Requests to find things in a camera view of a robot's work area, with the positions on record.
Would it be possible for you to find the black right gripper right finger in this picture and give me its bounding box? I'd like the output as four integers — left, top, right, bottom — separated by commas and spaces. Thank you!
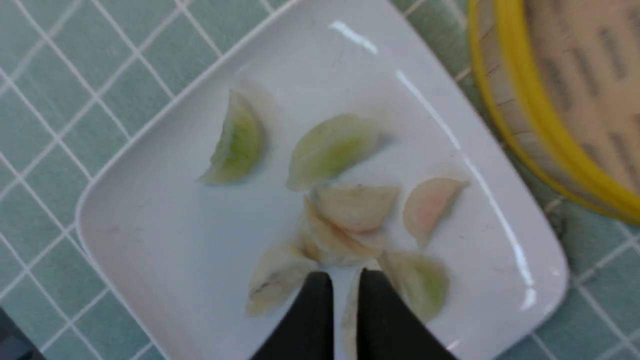
356, 269, 455, 360

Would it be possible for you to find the beige dumpling upper left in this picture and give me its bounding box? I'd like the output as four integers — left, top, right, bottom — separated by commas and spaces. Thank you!
297, 195, 383, 268

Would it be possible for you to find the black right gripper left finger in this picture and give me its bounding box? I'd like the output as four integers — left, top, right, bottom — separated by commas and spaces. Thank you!
251, 271, 335, 360

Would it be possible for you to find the pink white dumpling on pile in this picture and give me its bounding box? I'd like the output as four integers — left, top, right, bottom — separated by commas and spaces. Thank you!
312, 184, 400, 233

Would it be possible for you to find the green checkered tablecloth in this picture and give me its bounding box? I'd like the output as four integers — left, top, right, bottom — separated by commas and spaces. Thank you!
0, 0, 640, 360

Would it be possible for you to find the beige dumpling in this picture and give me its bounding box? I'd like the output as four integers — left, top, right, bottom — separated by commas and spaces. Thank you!
297, 195, 383, 268
246, 243, 319, 317
341, 259, 381, 360

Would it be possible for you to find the green dumpling on plate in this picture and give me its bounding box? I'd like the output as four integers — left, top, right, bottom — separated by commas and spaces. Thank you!
285, 113, 382, 192

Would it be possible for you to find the white square plate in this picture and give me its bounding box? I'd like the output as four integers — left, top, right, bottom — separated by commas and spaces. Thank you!
77, 0, 569, 360

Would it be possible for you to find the pink dumpling on plate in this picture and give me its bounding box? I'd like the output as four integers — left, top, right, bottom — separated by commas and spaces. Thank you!
402, 177, 469, 250

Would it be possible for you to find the beige dumpling right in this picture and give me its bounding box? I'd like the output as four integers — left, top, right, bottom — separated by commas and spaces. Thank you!
341, 259, 381, 360

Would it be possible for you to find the beige dumpling lower left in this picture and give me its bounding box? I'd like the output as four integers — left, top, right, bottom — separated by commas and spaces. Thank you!
246, 243, 319, 317

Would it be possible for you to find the yellow rimmed bamboo steamer basket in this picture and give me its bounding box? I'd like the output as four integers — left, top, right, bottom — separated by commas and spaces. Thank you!
467, 0, 640, 225

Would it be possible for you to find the pale green dumpling far left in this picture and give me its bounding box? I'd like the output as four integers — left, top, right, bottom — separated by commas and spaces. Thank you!
197, 89, 263, 185

